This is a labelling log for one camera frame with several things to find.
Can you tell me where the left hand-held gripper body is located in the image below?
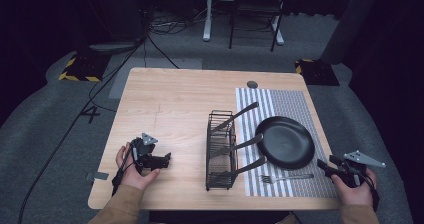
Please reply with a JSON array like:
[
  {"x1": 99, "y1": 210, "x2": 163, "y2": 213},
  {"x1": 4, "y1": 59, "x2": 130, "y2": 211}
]
[{"x1": 130, "y1": 132, "x2": 160, "y2": 172}]

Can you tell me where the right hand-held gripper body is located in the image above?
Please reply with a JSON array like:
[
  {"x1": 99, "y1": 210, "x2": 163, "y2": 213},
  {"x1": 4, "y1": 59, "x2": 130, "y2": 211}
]
[{"x1": 332, "y1": 149, "x2": 387, "y2": 189}]

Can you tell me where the person's right hand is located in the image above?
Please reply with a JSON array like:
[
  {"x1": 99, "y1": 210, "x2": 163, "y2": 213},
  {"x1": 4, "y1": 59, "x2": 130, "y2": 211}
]
[{"x1": 330, "y1": 167, "x2": 378, "y2": 208}]

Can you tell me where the person's left hand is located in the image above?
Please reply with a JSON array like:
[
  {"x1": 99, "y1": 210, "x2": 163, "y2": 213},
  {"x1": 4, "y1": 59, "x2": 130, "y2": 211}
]
[{"x1": 115, "y1": 142, "x2": 161, "y2": 191}]

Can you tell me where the silver fork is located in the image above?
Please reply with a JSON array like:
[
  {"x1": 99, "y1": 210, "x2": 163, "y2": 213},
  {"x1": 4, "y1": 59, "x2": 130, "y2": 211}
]
[{"x1": 259, "y1": 173, "x2": 315, "y2": 185}]

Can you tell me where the black frying pan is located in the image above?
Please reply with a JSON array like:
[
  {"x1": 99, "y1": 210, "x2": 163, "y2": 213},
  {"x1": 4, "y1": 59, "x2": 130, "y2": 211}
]
[{"x1": 254, "y1": 115, "x2": 316, "y2": 170}]

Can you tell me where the grey tape piece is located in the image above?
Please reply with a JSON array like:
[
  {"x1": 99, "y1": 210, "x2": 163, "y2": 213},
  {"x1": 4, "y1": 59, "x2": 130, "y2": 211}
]
[{"x1": 85, "y1": 171, "x2": 110, "y2": 182}]

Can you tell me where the grey striped placemat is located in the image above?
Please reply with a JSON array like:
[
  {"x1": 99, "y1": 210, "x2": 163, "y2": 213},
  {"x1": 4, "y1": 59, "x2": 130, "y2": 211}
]
[{"x1": 235, "y1": 87, "x2": 339, "y2": 198}]

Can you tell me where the yellow black striped base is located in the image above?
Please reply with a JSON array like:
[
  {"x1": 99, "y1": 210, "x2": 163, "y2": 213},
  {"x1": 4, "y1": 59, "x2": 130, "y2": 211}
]
[
  {"x1": 294, "y1": 58, "x2": 340, "y2": 87},
  {"x1": 58, "y1": 52, "x2": 111, "y2": 83}
]

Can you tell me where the black metal stand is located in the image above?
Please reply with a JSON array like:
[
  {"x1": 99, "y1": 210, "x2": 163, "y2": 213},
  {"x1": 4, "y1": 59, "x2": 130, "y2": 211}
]
[{"x1": 228, "y1": 0, "x2": 290, "y2": 53}]

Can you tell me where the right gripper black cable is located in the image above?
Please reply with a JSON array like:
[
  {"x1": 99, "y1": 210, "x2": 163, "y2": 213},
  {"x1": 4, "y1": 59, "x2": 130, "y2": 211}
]
[{"x1": 361, "y1": 174, "x2": 381, "y2": 212}]

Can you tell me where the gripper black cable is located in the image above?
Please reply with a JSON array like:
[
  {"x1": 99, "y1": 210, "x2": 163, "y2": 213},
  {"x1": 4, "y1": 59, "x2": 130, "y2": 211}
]
[
  {"x1": 111, "y1": 146, "x2": 135, "y2": 197},
  {"x1": 361, "y1": 174, "x2": 381, "y2": 212}
]

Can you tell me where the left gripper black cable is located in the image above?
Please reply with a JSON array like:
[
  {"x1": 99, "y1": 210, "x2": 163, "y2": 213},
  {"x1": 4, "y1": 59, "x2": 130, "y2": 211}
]
[{"x1": 111, "y1": 146, "x2": 135, "y2": 197}]

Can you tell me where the black wire cutlery rack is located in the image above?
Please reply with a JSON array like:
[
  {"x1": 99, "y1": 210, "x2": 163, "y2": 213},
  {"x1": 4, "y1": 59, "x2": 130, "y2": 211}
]
[{"x1": 205, "y1": 109, "x2": 238, "y2": 192}]

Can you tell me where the dark handled utensil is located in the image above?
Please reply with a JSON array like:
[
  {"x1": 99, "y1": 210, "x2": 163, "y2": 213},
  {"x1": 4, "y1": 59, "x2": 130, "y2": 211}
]
[
  {"x1": 211, "y1": 101, "x2": 260, "y2": 133},
  {"x1": 209, "y1": 155, "x2": 268, "y2": 180},
  {"x1": 211, "y1": 132, "x2": 264, "y2": 158}
]

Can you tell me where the long black floor cable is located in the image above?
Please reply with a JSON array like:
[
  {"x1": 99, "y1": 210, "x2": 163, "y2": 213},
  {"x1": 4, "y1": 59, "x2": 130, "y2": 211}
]
[{"x1": 17, "y1": 33, "x2": 149, "y2": 224}]

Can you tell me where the bundle of floor cables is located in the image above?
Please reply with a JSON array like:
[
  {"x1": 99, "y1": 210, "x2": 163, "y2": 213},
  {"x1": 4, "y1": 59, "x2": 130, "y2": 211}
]
[{"x1": 148, "y1": 7, "x2": 209, "y2": 37}]

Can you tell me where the white desk frame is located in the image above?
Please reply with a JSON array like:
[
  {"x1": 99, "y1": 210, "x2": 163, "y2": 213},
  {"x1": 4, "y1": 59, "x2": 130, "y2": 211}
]
[{"x1": 202, "y1": 0, "x2": 285, "y2": 46}]

